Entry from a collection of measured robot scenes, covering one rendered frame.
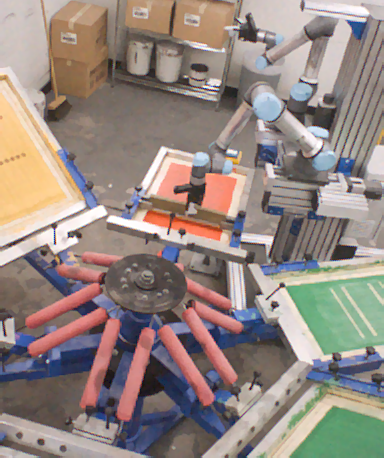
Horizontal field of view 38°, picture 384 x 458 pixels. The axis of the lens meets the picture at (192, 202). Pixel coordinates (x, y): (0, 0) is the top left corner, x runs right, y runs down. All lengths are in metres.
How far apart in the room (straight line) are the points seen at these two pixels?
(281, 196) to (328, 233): 0.56
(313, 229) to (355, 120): 0.75
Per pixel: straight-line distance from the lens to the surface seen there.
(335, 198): 2.95
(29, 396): 3.29
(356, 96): 2.96
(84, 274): 2.18
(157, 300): 1.96
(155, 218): 2.86
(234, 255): 2.61
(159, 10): 5.91
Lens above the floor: 2.74
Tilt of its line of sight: 36 degrees down
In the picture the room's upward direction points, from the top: 11 degrees clockwise
